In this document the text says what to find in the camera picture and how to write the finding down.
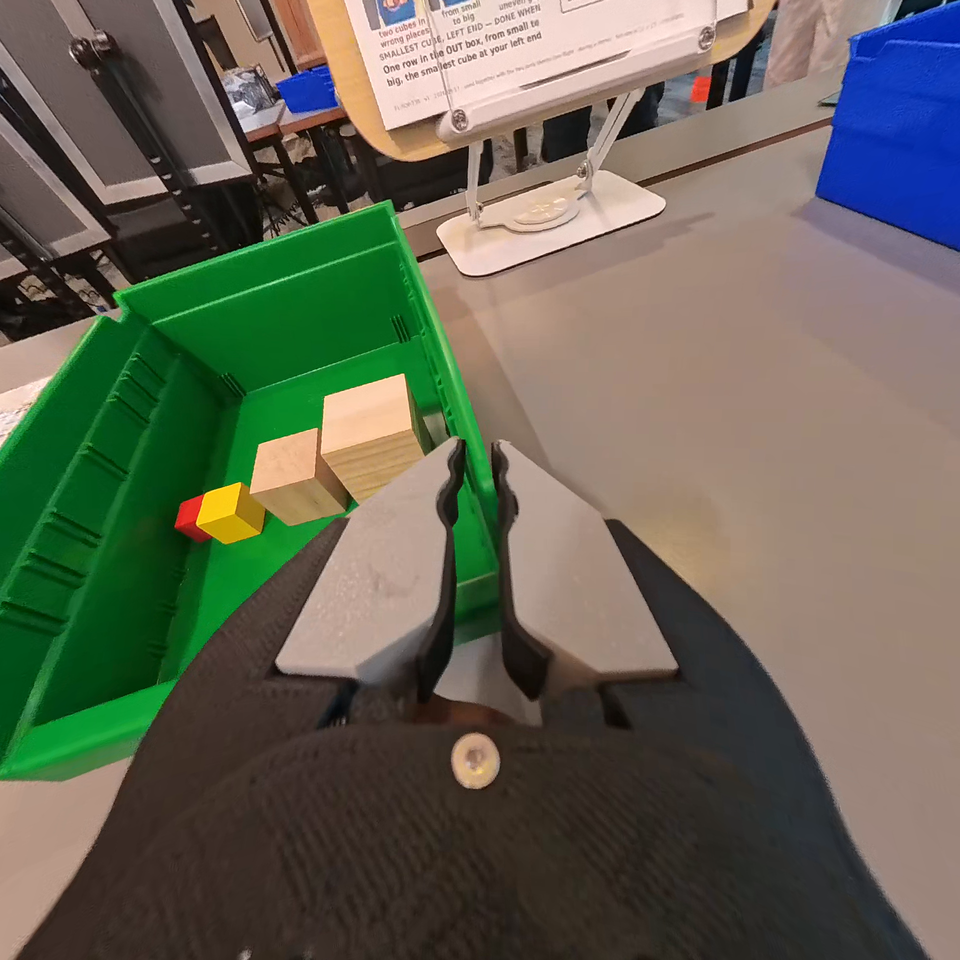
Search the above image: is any instruction sheet on stand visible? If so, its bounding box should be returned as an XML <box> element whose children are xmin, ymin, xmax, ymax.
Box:
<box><xmin>307</xmin><ymin>0</ymin><xmax>779</xmax><ymax>279</ymax></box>

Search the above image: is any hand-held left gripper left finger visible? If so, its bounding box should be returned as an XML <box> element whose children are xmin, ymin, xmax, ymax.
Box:
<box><xmin>274</xmin><ymin>437</ymin><xmax>468</xmax><ymax>704</ymax></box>

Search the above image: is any yellow cube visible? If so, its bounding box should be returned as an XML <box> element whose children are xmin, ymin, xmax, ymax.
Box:
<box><xmin>196</xmin><ymin>482</ymin><xmax>267</xmax><ymax>546</ymax></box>

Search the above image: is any large wooden cube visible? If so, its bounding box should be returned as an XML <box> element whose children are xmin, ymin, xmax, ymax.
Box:
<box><xmin>321</xmin><ymin>373</ymin><xmax>430</xmax><ymax>504</ymax></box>

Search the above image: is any white paper sheet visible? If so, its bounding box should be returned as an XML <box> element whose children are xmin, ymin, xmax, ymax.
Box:
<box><xmin>0</xmin><ymin>375</ymin><xmax>52</xmax><ymax>445</ymax></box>

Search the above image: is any brown side table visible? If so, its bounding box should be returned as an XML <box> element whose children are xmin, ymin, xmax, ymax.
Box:
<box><xmin>238</xmin><ymin>101</ymin><xmax>357</xmax><ymax>226</ymax></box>

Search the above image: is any red cube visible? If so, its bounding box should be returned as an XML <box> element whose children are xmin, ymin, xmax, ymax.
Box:
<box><xmin>174</xmin><ymin>495</ymin><xmax>215</xmax><ymax>543</ymax></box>

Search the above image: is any blue plastic bin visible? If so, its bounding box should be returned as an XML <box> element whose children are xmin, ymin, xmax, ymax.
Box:
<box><xmin>816</xmin><ymin>0</ymin><xmax>960</xmax><ymax>253</ymax></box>

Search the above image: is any medium wooden cube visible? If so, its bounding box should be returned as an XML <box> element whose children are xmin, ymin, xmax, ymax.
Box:
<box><xmin>249</xmin><ymin>429</ymin><xmax>351</xmax><ymax>527</ymax></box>

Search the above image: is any grey desk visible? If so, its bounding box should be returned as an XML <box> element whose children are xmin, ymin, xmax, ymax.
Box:
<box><xmin>0</xmin><ymin>67</ymin><xmax>960</xmax><ymax>960</ymax></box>

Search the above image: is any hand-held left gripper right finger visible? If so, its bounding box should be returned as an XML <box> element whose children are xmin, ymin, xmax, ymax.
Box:
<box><xmin>491</xmin><ymin>441</ymin><xmax>681</xmax><ymax>702</ymax></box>

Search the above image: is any small blue bin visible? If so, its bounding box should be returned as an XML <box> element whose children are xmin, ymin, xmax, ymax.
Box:
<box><xmin>276</xmin><ymin>66</ymin><xmax>339</xmax><ymax>115</ymax></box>

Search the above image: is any green plastic bin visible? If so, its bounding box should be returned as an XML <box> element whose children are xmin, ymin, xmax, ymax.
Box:
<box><xmin>0</xmin><ymin>201</ymin><xmax>501</xmax><ymax>783</ymax></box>

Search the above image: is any grey panel cabinet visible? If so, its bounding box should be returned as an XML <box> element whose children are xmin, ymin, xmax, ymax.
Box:
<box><xmin>0</xmin><ymin>0</ymin><xmax>260</xmax><ymax>210</ymax></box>
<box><xmin>0</xmin><ymin>112</ymin><xmax>114</xmax><ymax>264</ymax></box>

